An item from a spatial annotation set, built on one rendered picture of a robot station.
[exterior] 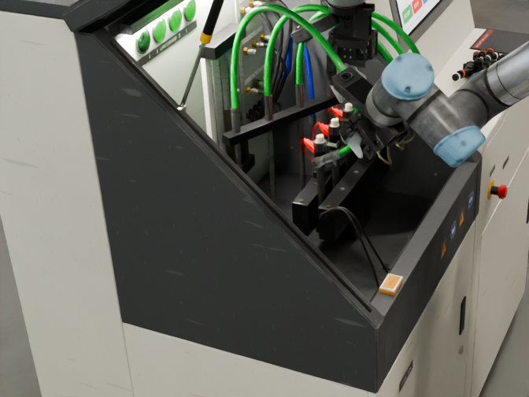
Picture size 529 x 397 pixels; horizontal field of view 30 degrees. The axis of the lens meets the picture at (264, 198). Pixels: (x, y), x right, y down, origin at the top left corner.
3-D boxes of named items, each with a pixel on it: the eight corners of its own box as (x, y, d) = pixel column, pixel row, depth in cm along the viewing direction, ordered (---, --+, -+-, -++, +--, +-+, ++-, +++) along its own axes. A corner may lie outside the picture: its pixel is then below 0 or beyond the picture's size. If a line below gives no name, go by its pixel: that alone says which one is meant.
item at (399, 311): (384, 381, 191) (384, 316, 182) (362, 376, 192) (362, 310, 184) (474, 220, 237) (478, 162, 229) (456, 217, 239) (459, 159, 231)
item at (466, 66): (489, 93, 254) (490, 73, 251) (449, 87, 258) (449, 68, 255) (512, 59, 271) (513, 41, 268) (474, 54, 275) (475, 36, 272)
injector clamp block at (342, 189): (335, 268, 217) (334, 209, 209) (294, 259, 221) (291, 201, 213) (389, 194, 242) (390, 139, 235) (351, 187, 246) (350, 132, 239)
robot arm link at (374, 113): (363, 88, 164) (402, 67, 166) (356, 98, 168) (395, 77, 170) (386, 126, 163) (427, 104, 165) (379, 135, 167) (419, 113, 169)
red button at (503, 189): (502, 206, 245) (504, 188, 243) (486, 203, 247) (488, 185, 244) (508, 196, 249) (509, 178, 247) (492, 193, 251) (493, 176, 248)
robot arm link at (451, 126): (504, 122, 160) (457, 74, 161) (475, 151, 152) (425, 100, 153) (475, 150, 165) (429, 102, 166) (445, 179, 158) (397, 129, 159)
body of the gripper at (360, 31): (364, 72, 190) (364, 12, 184) (323, 65, 194) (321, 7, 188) (378, 57, 196) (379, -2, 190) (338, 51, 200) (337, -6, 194)
